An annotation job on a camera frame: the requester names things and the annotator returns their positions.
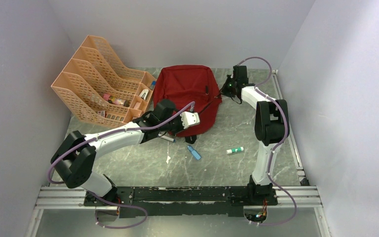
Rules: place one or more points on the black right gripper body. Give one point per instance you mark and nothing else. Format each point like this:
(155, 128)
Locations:
(228, 88)

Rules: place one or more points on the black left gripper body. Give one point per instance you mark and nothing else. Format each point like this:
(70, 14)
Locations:
(174, 126)

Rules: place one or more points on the red student backpack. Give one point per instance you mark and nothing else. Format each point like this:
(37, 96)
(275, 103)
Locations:
(182, 84)

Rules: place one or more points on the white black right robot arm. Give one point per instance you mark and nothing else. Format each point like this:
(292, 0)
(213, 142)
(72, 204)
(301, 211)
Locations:
(271, 126)

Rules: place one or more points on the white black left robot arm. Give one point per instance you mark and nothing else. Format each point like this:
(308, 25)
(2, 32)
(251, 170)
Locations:
(74, 159)

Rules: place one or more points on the blue white marker pen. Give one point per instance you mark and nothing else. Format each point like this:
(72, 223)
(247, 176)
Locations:
(167, 138)

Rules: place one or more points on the white stapler in organizer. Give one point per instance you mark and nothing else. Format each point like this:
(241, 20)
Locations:
(144, 94)

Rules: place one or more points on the white green glue stick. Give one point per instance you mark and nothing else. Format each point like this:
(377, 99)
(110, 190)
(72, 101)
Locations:
(234, 150)

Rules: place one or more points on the pink bottle in organizer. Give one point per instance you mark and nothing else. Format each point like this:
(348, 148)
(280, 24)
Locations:
(115, 100)

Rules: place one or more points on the orange plastic desk organizer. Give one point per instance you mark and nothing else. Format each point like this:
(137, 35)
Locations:
(93, 70)

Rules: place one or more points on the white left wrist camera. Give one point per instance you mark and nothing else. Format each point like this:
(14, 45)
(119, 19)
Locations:
(189, 119)

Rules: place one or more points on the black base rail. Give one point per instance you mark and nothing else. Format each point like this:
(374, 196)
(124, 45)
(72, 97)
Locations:
(133, 202)

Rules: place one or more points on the aluminium frame rail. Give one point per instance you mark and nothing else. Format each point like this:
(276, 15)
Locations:
(78, 198)

